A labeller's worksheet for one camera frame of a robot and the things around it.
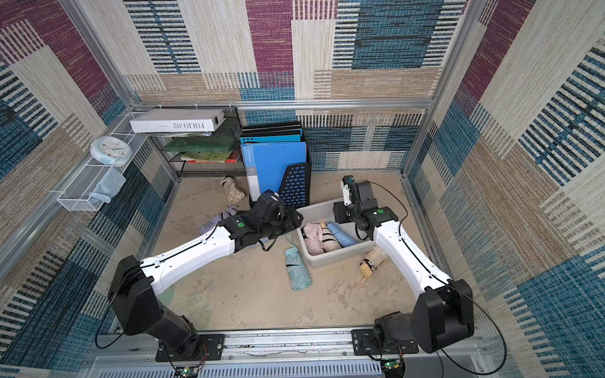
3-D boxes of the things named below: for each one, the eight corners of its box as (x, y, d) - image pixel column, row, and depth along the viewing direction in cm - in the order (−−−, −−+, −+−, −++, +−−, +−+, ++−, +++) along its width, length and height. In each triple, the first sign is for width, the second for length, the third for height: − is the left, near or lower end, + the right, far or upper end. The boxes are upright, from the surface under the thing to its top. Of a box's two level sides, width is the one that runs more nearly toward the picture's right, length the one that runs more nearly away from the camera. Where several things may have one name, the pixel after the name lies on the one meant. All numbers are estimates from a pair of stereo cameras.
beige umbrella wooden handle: (358, 287, 86) (361, 282, 83) (346, 274, 89) (348, 269, 86) (387, 259, 93) (390, 254, 89) (374, 249, 96) (377, 243, 92)
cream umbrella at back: (232, 208, 109) (229, 200, 105) (219, 185, 118) (216, 177, 114) (246, 201, 112) (244, 193, 107) (233, 179, 121) (230, 171, 116)
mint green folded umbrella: (293, 292, 85) (293, 289, 83) (282, 253, 95) (281, 250, 93) (312, 286, 87) (312, 283, 84) (298, 248, 97) (298, 244, 94)
